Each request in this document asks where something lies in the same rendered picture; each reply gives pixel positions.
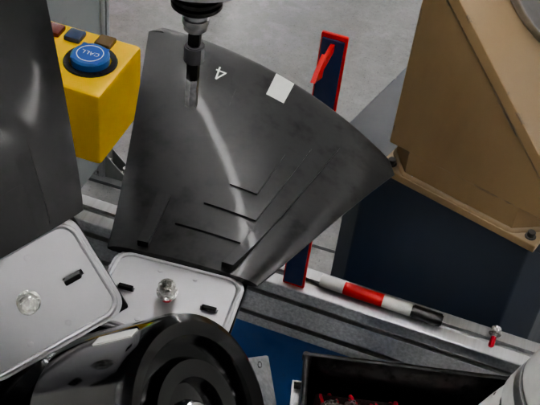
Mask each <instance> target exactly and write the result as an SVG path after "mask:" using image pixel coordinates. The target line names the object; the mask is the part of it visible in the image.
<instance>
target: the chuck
mask: <svg viewBox="0 0 540 405"><path fill-rule="evenodd" d="M209 22H210V17H208V18H201V19H196V18H188V17H186V16H184V15H183V16H182V24H183V29H184V31H186V32H187V33H189V34H191V35H201V34H203V33H205V32H206V31H207V27H208V25H209Z"/></svg>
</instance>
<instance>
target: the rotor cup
mask: <svg viewBox="0 0 540 405"><path fill-rule="evenodd" d="M136 328H137V331H136V332H135V333H134V335H133V336H132V337H128V338H124V339H121V340H117V341H113V342H107V343H103V344H99V345H96V346H93V345H92V344H93V343H94V342H95V341H96V339H97V338H98V337H103V336H106V335H109V334H113V333H119V332H123V331H126V330H130V329H136ZM194 400H197V401H199V402H201V403H202V404H203V405H264V401H263V396H262V393H261V389H260V385H259V382H258V379H257V377H256V373H255V371H254V370H253V367H252V364H251V363H250V361H249V359H248V357H247V355H246V354H245V352H244V351H243V349H242V347H241V346H240V345H239V343H238V342H237V341H236V340H235V339H234V338H233V337H232V336H231V334H230V333H228V332H227V331H226V330H225V329H224V328H223V327H222V326H221V325H219V324H218V323H216V322H215V321H212V320H211V319H209V318H207V317H204V316H201V315H198V314H193V313H168V314H164V315H161V316H157V317H151V318H148V319H145V320H141V321H135V322H131V323H128V324H124V325H119V326H115V327H111V328H107V329H102V330H98V331H95V332H91V333H86V334H85V335H83V336H82V337H79V338H77V339H76V340H75V341H73V342H71V343H69V344H67V345H65V346H64V347H62V348H60V349H58V350H57V351H55V352H53V353H52V354H49V355H48V356H46V357H45V358H42V359H41V360H39V361H37V362H36V363H34V364H32V365H30V366H28V367H27V368H25V369H23V370H21V371H19V372H18V373H17V374H14V375H12V376H11V377H9V378H7V379H5V380H3V381H0V405H187V404H188V403H189V402H190V401H194Z"/></svg>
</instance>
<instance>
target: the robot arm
mask: <svg viewBox="0 0 540 405"><path fill-rule="evenodd" d="M510 1H511V2H512V4H513V7H514V9H515V10H516V12H517V15H518V16H519V18H520V19H521V20H522V22H523V23H524V25H525V26H526V28H527V29H528V31H529V32H530V33H531V34H532V35H533V37H535V38H536V40H537V41H539V42H540V0H510ZM478 405H540V349H539V350H537V351H536V352H535V353H534V354H533V355H532V356H531V357H530V358H529V359H528V360H527V361H525V362H524V363H523V364H522V365H521V366H520V367H519V368H518V369H517V370H516V371H515V372H513V373H512V374H511V375H510V377H509V378H508V379H507V381H506V382H505V385H504V386H502V387H500V388H499V389H498V390H496V391H494V392H493V393H492V394H491V395H490V396H489V397H487V398H486V399H485V400H483V401H482V402H481V403H479V404H478Z"/></svg>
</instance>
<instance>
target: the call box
mask: <svg viewBox="0 0 540 405"><path fill-rule="evenodd" d="M64 26H65V27H66V30H65V31H64V32H63V34H62V35H61V36H60V37H59V38H56V37H54V40H55V47H56V51H57V56H58V60H59V68H60V72H61V76H62V81H63V89H64V93H65V97H66V102H67V110H68V115H69V120H70V124H71V129H72V137H73V142H74V147H75V152H76V157H78V158H83V159H85V160H88V161H90V162H95V163H101V162H102V161H103V160H104V159H105V157H106V156H107V155H108V153H109V152H110V151H111V149H112V148H113V146H114V145H115V144H116V143H117V142H118V140H119V139H120V138H121V136H122V135H123V134H124V132H125V131H126V129H127V128H128V127H129V126H130V125H131V123H132V122H133V121H134V116H135V111H136V106H137V98H138V93H139V87H140V73H141V49H140V48H139V47H137V46H134V45H132V44H128V43H123V42H121V41H118V40H117V42H116V43H115V44H114V45H113V47H112V48H111V49H110V50H109V53H110V64H109V66H108V67H107V68H106V69H104V70H102V71H100V72H81V71H79V70H76V69H75V68H74V67H73V66H72V65H71V59H70V54H71V51H72V50H73V49H74V48H75V47H77V46H79V45H81V44H82V43H83V42H86V43H94V42H95V41H96V40H97V39H98V37H99V35H96V34H93V33H91V32H87V31H85V32H86V36H85V38H84V39H83V40H82V41H81V42H80V43H79V44H77V43H73V42H69V41H67V40H64V39H63V36H64V35H65V34H66V33H67V32H68V31H69V30H70V29H71V28H72V27H69V26H66V25H64Z"/></svg>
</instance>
